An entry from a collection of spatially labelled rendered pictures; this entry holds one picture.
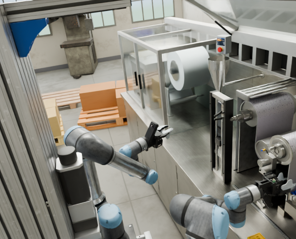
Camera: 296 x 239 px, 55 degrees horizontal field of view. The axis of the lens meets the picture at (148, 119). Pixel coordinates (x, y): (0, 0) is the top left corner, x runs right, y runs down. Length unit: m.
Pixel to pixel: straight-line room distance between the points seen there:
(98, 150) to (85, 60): 6.43
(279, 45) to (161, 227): 1.83
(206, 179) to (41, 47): 7.49
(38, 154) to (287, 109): 1.28
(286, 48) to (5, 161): 1.53
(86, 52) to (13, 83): 6.81
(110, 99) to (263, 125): 3.59
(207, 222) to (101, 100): 4.05
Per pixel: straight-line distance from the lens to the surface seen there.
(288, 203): 1.55
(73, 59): 7.65
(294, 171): 1.54
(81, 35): 7.98
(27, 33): 0.82
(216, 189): 1.77
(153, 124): 1.59
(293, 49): 1.79
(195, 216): 1.05
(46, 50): 8.78
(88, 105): 4.95
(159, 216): 2.89
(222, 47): 1.75
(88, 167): 1.41
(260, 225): 1.60
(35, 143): 0.83
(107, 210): 1.49
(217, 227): 1.03
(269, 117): 1.62
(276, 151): 1.49
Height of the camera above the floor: 2.04
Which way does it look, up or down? 26 degrees down
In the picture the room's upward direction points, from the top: 7 degrees counter-clockwise
